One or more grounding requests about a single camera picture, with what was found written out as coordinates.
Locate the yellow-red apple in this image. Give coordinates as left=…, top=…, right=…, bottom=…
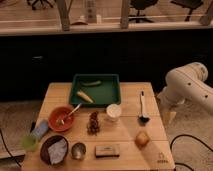
left=135, top=131, right=150, bottom=147

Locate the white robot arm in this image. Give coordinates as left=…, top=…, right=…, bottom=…
left=158, top=62, right=213, bottom=116

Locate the green plastic tray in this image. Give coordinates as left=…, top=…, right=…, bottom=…
left=69, top=74, right=121, bottom=108

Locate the green cucumber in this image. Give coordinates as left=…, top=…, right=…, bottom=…
left=81, top=80, right=102, bottom=87

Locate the white cup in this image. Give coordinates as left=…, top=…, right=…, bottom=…
left=106, top=104, right=122, bottom=122

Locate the bunch of dark grapes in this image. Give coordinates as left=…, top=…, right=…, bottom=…
left=87, top=111, right=100, bottom=135

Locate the orange bowl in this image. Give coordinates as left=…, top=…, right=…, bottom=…
left=48, top=106, right=74, bottom=132

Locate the silver spoon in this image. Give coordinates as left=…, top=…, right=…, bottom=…
left=56, top=103, right=82, bottom=125

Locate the rectangular brown sponge block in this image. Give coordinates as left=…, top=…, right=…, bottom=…
left=95, top=144, right=120, bottom=158

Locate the small metal cup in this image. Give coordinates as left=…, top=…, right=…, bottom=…
left=71, top=142, right=86, bottom=160

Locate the grey cloth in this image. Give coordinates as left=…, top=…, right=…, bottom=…
left=48, top=139, right=67, bottom=164

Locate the dark brown bowl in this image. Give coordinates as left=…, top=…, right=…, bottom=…
left=40, top=135, right=69, bottom=165

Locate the office chair middle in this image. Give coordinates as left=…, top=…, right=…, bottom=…
left=129, top=0, right=158, bottom=23

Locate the office chair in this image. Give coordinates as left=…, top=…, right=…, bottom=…
left=170, top=0, right=203, bottom=21
left=26, top=0, right=53, bottom=10
left=129, top=0, right=158, bottom=23

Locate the green plastic cup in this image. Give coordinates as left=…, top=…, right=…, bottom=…
left=21, top=134, right=37, bottom=151

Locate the office chair left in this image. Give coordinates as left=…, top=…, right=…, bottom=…
left=26, top=0, right=53, bottom=10

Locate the office chair right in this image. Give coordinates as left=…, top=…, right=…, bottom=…
left=170, top=0, right=203, bottom=21

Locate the black cable right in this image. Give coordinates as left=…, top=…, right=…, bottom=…
left=169, top=134, right=213, bottom=171

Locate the black cable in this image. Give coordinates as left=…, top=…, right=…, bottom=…
left=0, top=128, right=22, bottom=168
left=169, top=134, right=213, bottom=171

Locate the black cable left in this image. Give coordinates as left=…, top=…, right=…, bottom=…
left=0, top=128, right=22, bottom=168

